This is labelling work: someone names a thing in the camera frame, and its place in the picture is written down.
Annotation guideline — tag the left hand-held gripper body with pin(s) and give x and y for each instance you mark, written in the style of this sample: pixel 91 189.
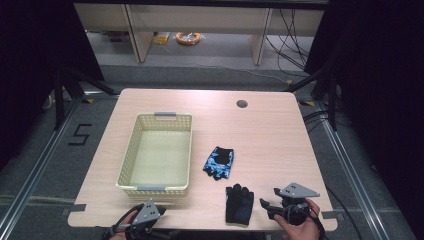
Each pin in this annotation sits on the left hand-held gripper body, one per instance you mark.
pixel 145 215

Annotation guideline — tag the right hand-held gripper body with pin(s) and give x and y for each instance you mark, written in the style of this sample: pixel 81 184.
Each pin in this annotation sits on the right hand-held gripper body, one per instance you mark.
pixel 296 191

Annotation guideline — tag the black fingerless glove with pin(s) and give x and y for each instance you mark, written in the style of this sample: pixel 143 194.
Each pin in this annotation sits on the black fingerless glove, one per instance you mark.
pixel 239 205

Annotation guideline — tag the cream plastic basket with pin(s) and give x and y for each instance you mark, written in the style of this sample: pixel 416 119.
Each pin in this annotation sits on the cream plastic basket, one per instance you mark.
pixel 160 156

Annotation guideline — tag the blue patterned fingerless glove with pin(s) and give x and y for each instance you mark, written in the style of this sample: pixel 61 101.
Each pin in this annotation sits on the blue patterned fingerless glove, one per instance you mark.
pixel 218 165

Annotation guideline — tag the person's left hand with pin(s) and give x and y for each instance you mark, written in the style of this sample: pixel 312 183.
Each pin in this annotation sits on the person's left hand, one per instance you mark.
pixel 124 223

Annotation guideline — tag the person's right hand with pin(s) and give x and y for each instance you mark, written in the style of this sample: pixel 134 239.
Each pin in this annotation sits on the person's right hand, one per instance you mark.
pixel 300 231

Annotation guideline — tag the grey tape strip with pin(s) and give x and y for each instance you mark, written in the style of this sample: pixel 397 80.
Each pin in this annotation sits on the grey tape strip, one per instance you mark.
pixel 329 215
pixel 78 208

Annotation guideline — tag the black metal stand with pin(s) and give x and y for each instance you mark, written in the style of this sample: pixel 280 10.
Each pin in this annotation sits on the black metal stand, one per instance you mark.
pixel 331 100
pixel 60 100

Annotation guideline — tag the yellow packet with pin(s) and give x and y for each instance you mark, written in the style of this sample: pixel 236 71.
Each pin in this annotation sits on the yellow packet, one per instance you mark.
pixel 162 38

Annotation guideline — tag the white shelf desk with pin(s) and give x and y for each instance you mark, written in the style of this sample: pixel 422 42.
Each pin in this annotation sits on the white shelf desk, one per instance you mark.
pixel 200 20

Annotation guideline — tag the aluminium floor rail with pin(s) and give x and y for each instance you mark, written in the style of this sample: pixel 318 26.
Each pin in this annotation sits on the aluminium floor rail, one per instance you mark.
pixel 43 156
pixel 350 166

